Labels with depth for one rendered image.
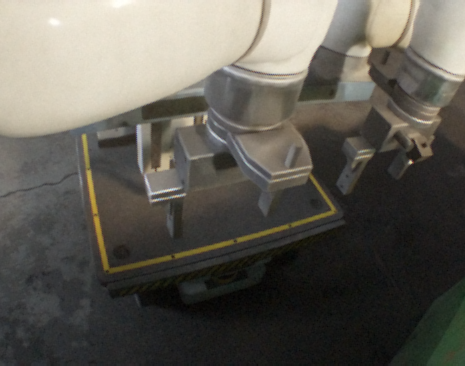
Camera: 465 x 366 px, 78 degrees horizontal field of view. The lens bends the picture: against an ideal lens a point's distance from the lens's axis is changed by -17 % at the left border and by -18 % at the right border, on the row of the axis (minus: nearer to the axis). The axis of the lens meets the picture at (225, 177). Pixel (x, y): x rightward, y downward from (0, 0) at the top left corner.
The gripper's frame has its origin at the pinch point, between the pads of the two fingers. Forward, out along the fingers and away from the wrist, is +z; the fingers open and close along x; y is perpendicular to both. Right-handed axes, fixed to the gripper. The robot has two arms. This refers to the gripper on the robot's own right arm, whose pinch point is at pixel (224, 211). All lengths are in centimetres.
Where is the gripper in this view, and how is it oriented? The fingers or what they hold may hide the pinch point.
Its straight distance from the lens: 45.1
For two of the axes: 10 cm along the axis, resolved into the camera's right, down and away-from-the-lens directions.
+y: -3.7, -7.1, 6.0
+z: -1.4, 6.8, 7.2
